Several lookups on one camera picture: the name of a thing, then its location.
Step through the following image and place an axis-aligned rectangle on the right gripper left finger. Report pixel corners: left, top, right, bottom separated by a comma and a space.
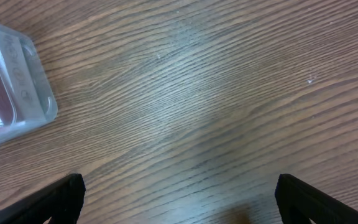
0, 174, 86, 224

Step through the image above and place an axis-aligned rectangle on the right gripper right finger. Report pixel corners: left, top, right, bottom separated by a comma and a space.
275, 174, 358, 224

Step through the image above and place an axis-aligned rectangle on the clear plastic container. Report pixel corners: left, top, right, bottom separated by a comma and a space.
0, 24, 58, 144

